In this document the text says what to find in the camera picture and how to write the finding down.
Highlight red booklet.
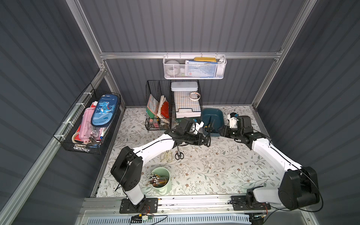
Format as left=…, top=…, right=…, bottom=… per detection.
left=160, top=101, right=170, bottom=119

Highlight pink patterned notebook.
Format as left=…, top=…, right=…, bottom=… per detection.
left=146, top=94, right=159, bottom=119

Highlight white hanging mesh basket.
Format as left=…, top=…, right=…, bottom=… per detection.
left=163, top=54, right=227, bottom=80

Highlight white checkered box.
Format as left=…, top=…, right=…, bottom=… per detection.
left=174, top=91, right=202, bottom=119

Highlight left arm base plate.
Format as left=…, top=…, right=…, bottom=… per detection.
left=119, top=197, right=159, bottom=214

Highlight green pen cup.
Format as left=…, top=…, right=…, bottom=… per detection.
left=148, top=167, right=172, bottom=196

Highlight large black scissors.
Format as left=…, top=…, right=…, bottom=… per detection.
left=204, top=116, right=214, bottom=147

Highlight cream handled kitchen scissors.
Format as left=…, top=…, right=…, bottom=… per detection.
left=160, top=151, right=174, bottom=163

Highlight white tape roll in basket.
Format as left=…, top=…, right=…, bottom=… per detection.
left=164, top=60, right=180, bottom=77

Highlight small black scissors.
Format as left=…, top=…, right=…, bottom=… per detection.
left=175, top=146, right=184, bottom=160

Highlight black side wire basket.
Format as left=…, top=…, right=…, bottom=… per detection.
left=54, top=85, right=122, bottom=155

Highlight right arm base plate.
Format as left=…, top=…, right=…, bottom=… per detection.
left=229, top=195, right=272, bottom=211

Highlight teal plastic storage box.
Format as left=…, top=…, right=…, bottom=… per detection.
left=201, top=108, right=225, bottom=137

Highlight blue dinosaur pencil case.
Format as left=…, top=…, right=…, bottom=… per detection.
left=91, top=94, right=119, bottom=128

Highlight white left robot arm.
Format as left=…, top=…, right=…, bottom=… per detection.
left=111, top=118, right=210, bottom=207

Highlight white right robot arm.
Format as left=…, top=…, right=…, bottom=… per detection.
left=218, top=112, right=324, bottom=211

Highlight pens in cup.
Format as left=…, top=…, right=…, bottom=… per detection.
left=148, top=173, right=169, bottom=188

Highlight pink pencil case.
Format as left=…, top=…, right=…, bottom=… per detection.
left=78, top=107, right=95, bottom=143

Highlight yellow item in basket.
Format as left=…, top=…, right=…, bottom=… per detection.
left=194, top=57, right=217, bottom=63

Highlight white paper stack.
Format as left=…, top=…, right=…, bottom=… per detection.
left=157, top=95, right=167, bottom=118

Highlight white tin case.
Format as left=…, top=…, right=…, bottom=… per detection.
left=171, top=82, right=198, bottom=92

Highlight blue white packet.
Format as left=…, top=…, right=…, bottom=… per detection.
left=185, top=61, right=218, bottom=79

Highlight black wire desk organizer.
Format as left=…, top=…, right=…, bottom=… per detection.
left=145, top=80, right=203, bottom=131

